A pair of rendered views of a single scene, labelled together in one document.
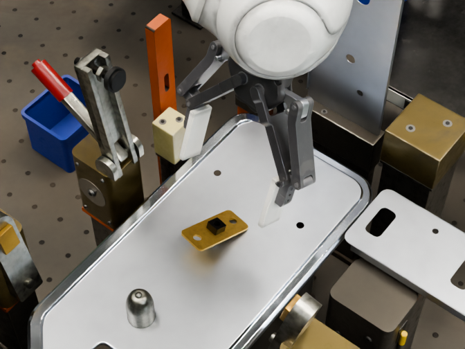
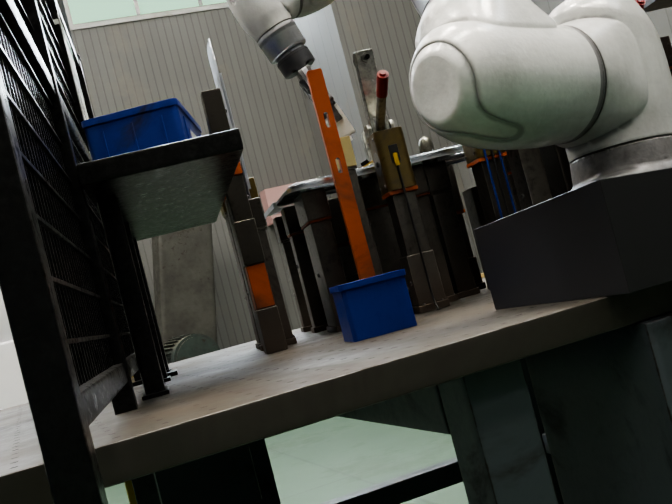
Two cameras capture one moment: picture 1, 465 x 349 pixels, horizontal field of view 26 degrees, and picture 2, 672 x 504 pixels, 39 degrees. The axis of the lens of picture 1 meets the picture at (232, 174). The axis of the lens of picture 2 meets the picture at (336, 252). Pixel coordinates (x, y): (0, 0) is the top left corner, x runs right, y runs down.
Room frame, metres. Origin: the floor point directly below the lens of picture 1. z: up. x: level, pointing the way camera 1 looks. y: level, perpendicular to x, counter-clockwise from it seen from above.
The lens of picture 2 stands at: (2.21, 1.23, 0.79)
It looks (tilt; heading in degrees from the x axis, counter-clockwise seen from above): 2 degrees up; 221
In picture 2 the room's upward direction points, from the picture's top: 15 degrees counter-clockwise
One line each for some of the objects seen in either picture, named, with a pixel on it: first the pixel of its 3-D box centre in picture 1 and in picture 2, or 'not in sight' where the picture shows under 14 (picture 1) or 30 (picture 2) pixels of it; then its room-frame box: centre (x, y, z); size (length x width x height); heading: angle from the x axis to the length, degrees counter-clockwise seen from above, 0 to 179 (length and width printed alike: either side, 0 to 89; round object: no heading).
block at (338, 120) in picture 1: (333, 183); (268, 272); (0.87, -0.15, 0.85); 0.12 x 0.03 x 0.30; 52
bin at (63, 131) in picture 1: (68, 124); (372, 305); (1.07, 0.27, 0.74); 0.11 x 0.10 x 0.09; 142
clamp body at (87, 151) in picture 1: (110, 226); (409, 221); (0.78, 0.17, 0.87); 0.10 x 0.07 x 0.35; 52
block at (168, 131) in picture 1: (177, 205); (363, 229); (0.81, 0.08, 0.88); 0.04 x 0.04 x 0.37; 52
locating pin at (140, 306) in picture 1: (140, 308); (427, 150); (0.57, 0.10, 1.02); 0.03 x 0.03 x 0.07
